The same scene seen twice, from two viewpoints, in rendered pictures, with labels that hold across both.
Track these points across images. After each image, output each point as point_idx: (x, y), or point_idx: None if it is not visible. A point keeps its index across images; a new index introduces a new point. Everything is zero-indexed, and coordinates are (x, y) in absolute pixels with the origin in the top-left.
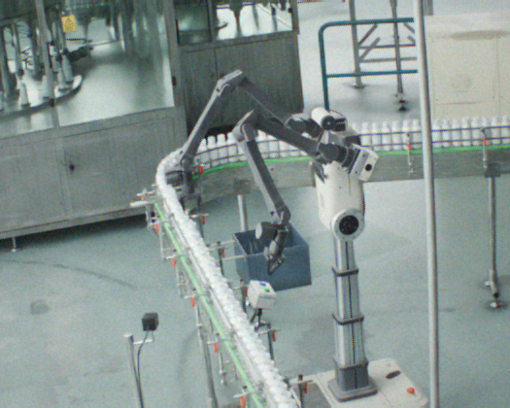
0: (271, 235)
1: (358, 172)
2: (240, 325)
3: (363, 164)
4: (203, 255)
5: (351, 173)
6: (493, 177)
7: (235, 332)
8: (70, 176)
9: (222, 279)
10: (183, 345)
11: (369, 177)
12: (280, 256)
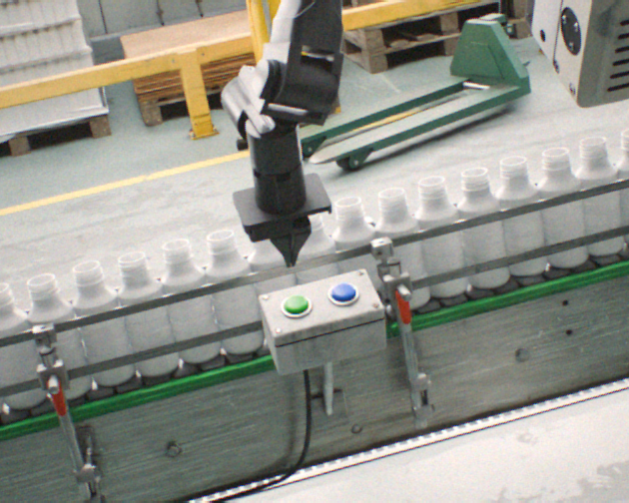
0: (234, 124)
1: (549, 40)
2: None
3: (558, 5)
4: (517, 162)
5: (532, 31)
6: None
7: (26, 312)
8: None
9: (317, 216)
10: None
11: (596, 95)
12: (245, 212)
